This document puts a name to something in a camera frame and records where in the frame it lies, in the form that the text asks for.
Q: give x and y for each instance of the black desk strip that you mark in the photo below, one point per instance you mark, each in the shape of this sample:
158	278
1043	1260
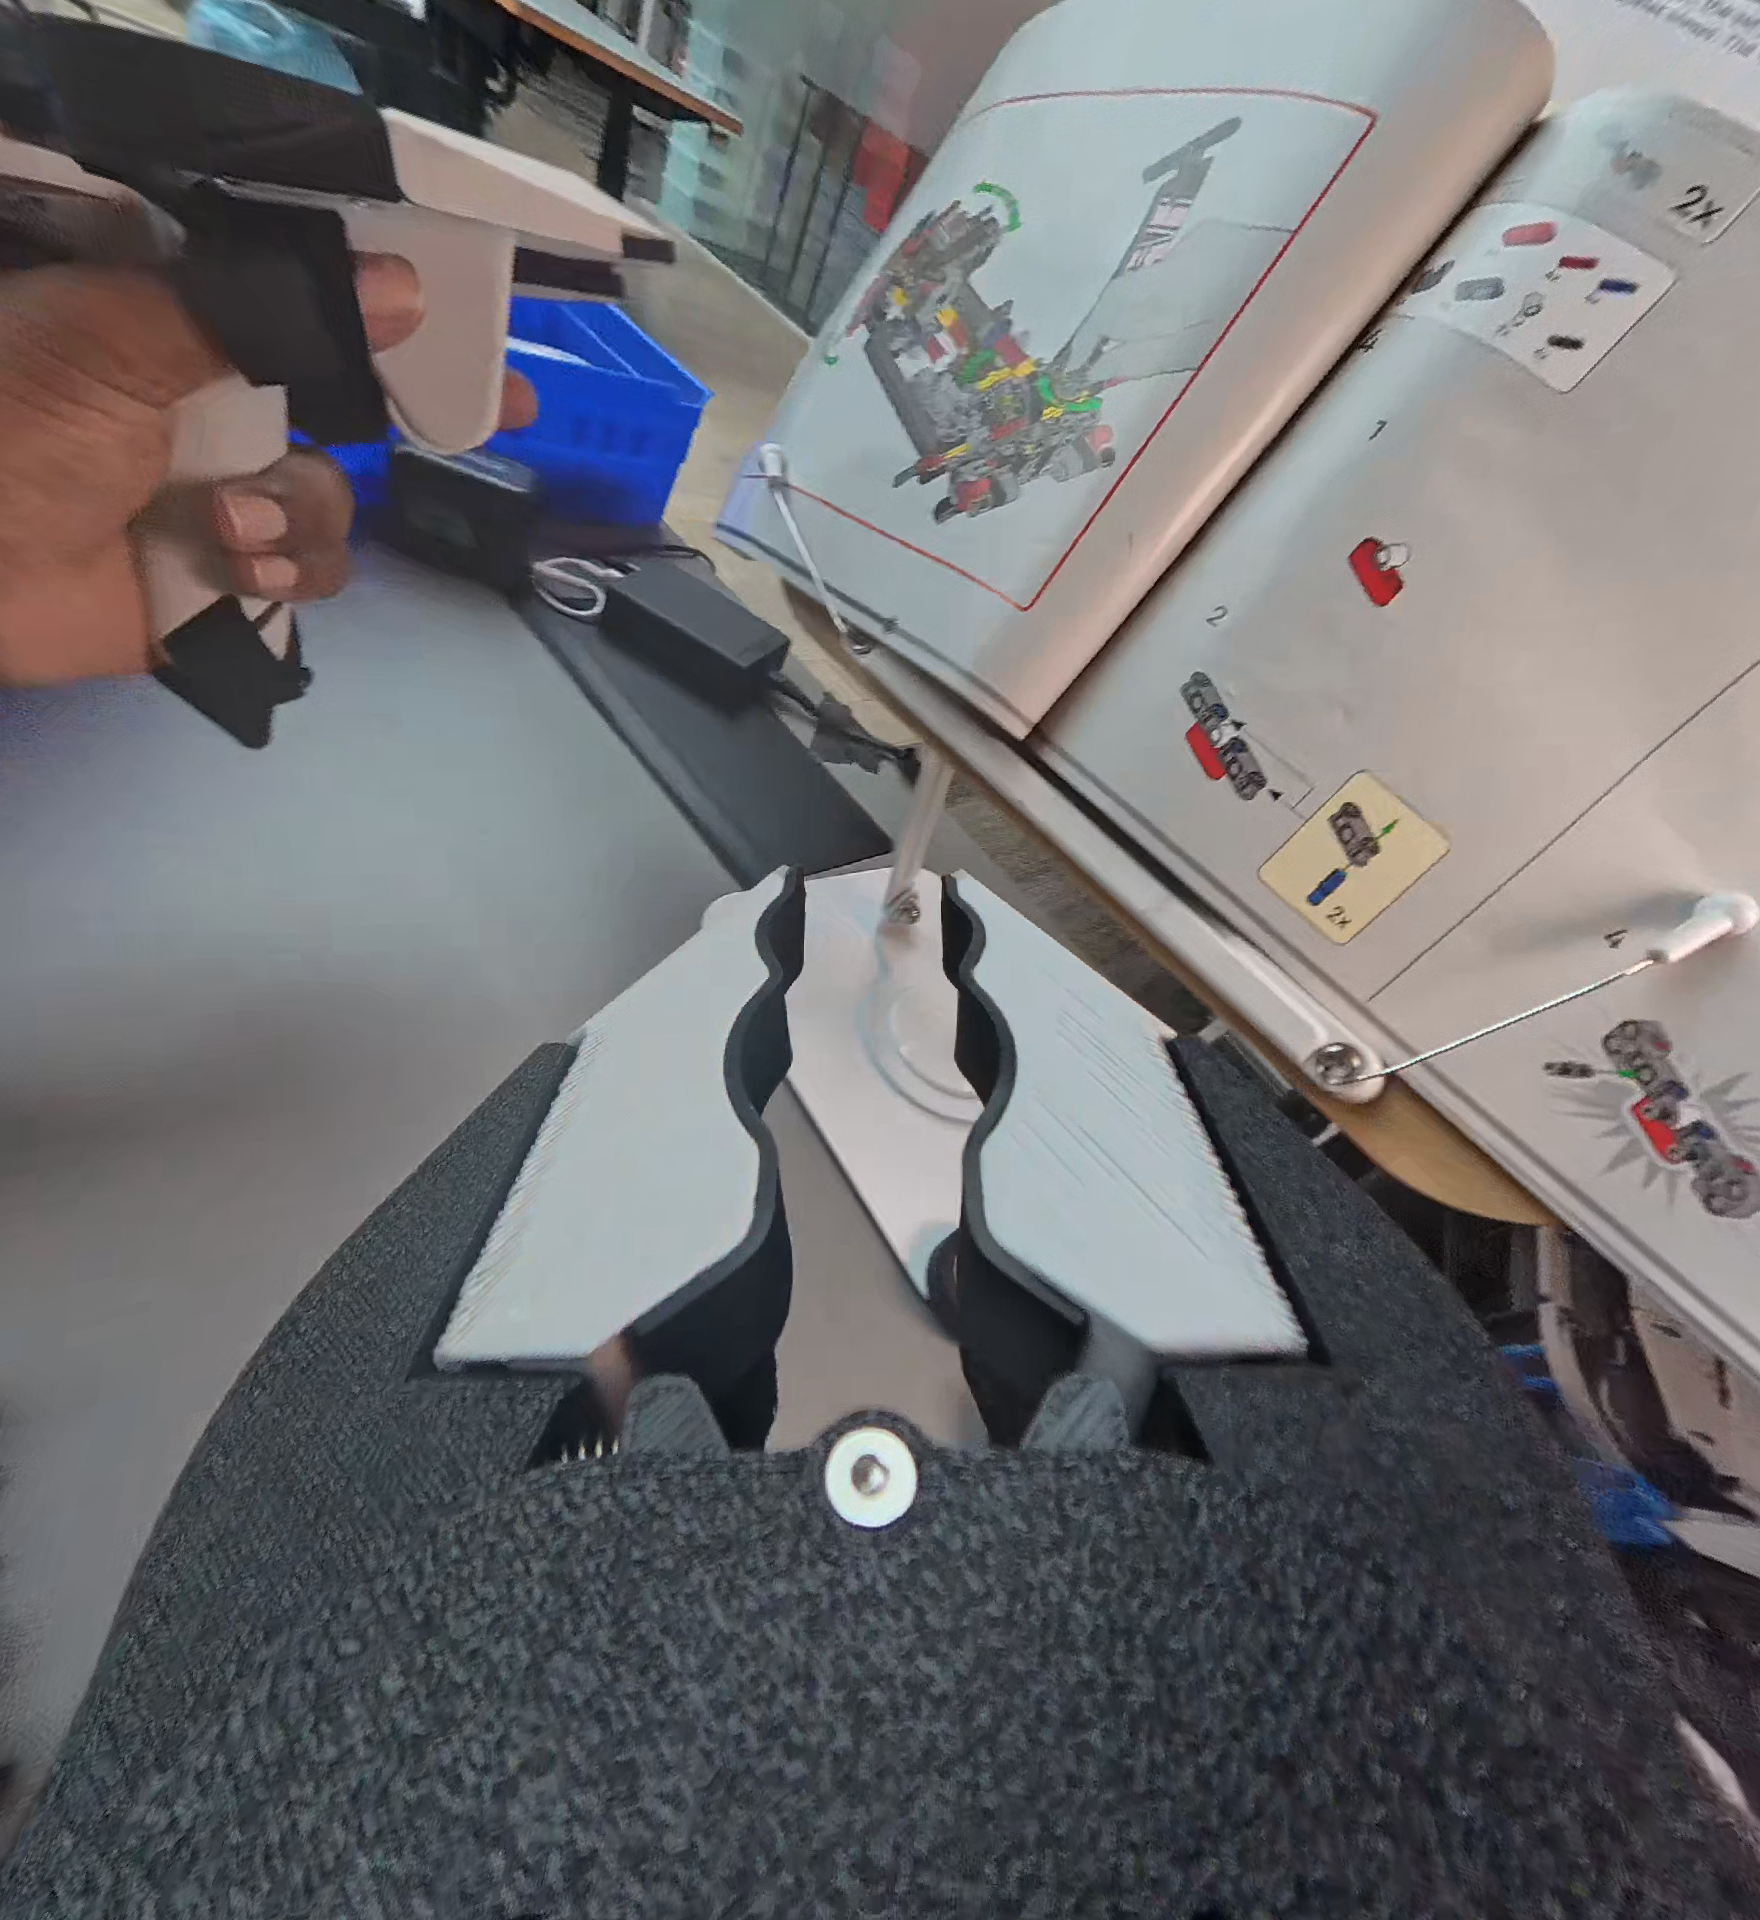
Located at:
700	781

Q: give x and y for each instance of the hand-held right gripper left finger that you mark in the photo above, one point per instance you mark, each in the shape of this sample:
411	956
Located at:
639	1141

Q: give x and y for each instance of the brick instruction booklet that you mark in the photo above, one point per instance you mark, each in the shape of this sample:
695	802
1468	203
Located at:
1271	375

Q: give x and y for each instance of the white book stand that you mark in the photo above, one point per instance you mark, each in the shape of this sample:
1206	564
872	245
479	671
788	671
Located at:
1196	932

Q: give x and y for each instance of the black power bank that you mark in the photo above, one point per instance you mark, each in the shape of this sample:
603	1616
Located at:
460	517

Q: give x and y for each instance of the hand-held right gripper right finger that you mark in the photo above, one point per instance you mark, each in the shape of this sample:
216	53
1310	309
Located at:
1120	1171

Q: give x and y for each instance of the grey desk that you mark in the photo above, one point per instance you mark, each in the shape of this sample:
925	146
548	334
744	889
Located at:
295	900

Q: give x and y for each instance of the blue plastic bin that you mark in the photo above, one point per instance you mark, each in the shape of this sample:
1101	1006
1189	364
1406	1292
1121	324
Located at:
596	407

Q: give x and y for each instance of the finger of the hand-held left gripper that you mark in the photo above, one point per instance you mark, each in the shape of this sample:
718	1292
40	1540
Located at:
521	188

